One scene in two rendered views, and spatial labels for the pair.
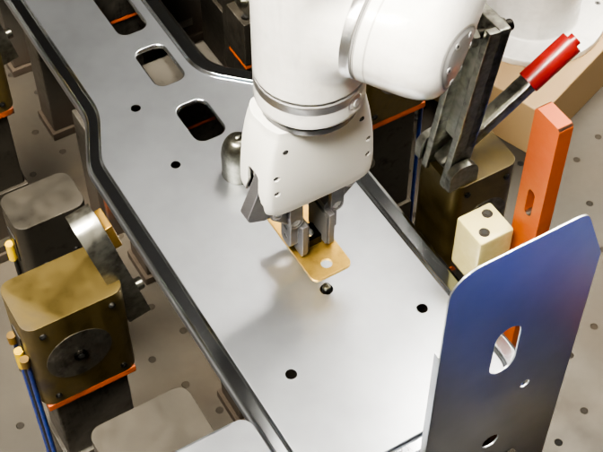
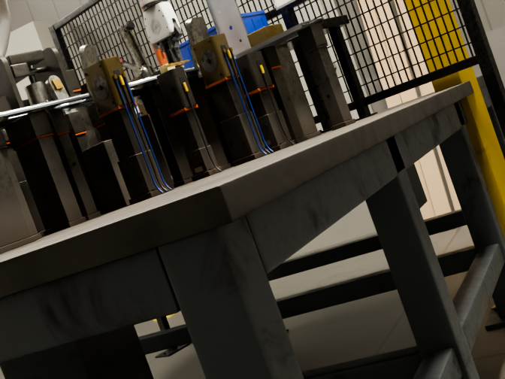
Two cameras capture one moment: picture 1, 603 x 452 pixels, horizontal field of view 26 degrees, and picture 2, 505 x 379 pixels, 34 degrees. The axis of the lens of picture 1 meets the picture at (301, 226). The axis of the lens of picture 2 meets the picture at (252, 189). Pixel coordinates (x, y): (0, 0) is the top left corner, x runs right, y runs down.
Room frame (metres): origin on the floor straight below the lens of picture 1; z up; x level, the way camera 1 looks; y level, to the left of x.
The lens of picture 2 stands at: (1.24, 2.33, 0.72)
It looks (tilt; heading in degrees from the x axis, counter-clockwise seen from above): 2 degrees down; 255
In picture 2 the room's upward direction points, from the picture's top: 20 degrees counter-clockwise
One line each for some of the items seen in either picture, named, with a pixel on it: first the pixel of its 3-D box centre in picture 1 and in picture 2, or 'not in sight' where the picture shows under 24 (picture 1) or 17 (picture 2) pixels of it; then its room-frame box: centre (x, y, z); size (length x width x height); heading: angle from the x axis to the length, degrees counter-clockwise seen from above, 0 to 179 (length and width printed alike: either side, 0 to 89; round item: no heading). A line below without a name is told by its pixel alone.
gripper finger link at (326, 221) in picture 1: (333, 202); (167, 54); (0.70, -0.03, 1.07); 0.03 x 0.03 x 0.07; 31
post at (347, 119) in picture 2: not in sight; (326, 77); (0.36, 0.24, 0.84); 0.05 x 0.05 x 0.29; 31
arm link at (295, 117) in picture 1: (311, 79); (153, 1); (0.69, -0.01, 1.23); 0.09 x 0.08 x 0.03; 121
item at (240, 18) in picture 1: (250, 105); (89, 162); (1.03, 0.06, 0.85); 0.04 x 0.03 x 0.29; 31
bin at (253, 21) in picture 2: not in sight; (225, 46); (0.41, -0.39, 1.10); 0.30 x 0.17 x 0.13; 121
